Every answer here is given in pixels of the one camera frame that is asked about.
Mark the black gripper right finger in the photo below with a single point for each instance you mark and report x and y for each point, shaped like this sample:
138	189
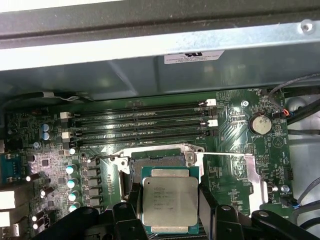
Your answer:
225	225

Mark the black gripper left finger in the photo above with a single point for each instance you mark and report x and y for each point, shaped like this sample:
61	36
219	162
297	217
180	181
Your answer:
125	225

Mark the silver green CPU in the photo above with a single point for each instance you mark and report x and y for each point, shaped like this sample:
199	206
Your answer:
170	200

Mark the CPU socket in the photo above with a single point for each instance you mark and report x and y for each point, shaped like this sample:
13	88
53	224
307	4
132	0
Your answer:
155	160

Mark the green motherboard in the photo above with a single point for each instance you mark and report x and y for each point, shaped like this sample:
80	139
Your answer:
230	140

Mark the silver coin battery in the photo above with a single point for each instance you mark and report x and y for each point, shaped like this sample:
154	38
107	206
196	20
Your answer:
260	124

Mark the black PC case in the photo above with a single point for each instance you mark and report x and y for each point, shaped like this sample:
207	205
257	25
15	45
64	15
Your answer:
75	82

